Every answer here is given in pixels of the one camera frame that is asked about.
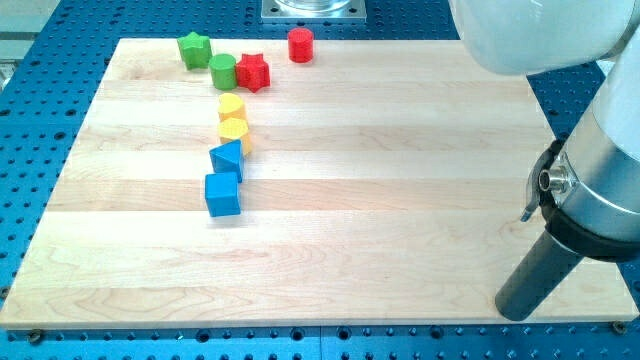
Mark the blue cube block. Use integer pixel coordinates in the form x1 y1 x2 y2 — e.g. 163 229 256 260
204 172 241 217

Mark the green cylinder block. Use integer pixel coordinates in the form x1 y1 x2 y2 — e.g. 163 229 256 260
208 53 238 91

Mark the red star block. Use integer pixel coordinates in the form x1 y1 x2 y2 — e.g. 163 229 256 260
235 53 271 93

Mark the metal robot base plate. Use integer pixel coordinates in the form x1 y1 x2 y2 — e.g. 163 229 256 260
260 0 367 23

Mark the red cylinder block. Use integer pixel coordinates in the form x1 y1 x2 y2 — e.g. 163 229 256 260
287 28 314 63

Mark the light wooden board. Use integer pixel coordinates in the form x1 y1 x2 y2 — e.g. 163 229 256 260
0 37 640 331

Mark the green star block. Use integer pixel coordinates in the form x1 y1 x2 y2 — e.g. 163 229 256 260
177 32 212 70

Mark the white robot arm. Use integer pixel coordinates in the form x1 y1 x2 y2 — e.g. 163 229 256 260
450 0 639 262

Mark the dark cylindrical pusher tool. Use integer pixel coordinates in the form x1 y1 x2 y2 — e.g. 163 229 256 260
495 231 584 321

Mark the yellow heart block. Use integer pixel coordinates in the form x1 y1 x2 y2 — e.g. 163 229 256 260
218 93 247 122

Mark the yellow hexagon block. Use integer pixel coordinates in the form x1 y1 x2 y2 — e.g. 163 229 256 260
218 117 252 156

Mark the blue triangle block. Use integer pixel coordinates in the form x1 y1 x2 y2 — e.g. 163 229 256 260
209 139 244 183

